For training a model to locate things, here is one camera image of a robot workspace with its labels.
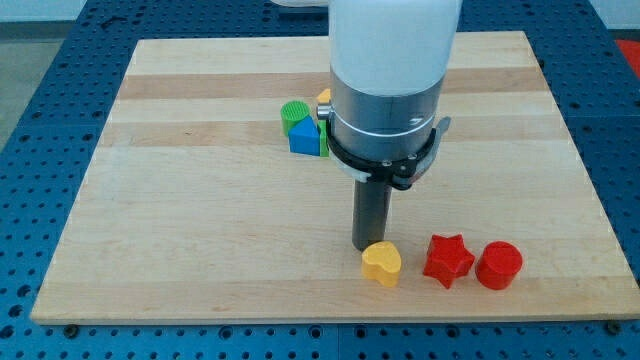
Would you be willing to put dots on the yellow heart block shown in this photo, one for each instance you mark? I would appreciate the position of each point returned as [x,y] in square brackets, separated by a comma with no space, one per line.
[382,262]

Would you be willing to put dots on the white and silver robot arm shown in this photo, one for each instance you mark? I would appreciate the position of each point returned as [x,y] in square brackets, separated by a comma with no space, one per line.
[388,59]

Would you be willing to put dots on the green block behind arm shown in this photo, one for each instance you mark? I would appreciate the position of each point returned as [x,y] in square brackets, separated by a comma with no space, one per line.
[323,138]

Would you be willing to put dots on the yellow block behind arm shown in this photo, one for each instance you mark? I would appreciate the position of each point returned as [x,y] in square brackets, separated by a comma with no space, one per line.
[324,97]

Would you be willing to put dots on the red star block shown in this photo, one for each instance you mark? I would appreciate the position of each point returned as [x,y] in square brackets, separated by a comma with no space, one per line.
[447,259]

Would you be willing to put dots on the blue triangle block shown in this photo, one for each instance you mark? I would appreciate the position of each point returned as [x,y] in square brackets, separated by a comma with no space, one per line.
[304,138]

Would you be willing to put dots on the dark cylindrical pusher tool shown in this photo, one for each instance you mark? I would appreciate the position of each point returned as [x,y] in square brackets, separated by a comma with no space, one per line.
[371,205]

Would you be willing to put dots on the green cylinder block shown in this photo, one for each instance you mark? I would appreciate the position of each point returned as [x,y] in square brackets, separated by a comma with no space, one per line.
[291,113]

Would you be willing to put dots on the light wooden board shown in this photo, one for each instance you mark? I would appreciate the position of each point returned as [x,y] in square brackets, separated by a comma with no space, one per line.
[193,210]

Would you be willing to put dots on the red cylinder block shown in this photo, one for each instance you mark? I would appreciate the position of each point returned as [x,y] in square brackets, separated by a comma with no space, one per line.
[499,264]

